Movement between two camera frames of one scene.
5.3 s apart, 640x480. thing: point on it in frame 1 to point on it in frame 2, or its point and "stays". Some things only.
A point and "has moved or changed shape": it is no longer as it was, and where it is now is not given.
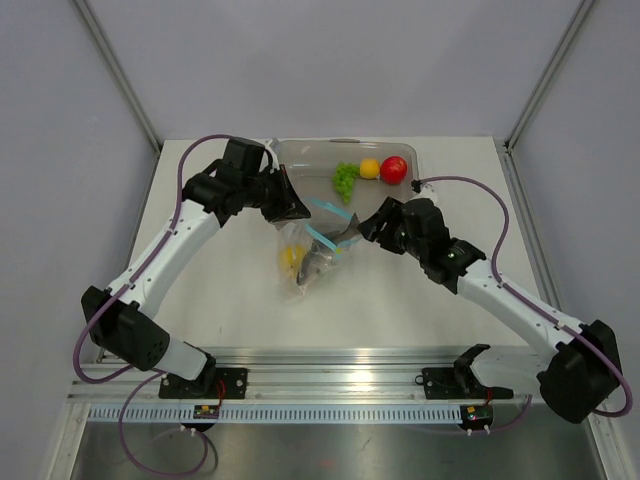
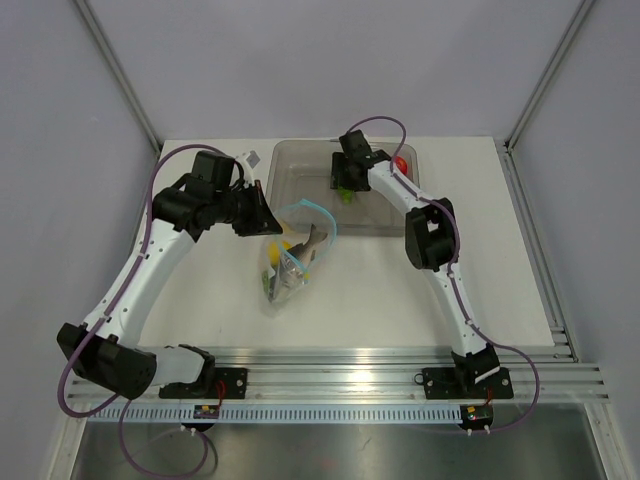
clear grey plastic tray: [351, 176] stays
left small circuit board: [206, 412] stays
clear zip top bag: [310, 248] has moved or changed shape
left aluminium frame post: [119, 73] stays
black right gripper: [391, 214] to [338, 164]
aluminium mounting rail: [319, 376] stays
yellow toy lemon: [291, 255] to [274, 252]
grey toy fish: [320, 251] to [290, 271]
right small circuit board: [476, 417] stays
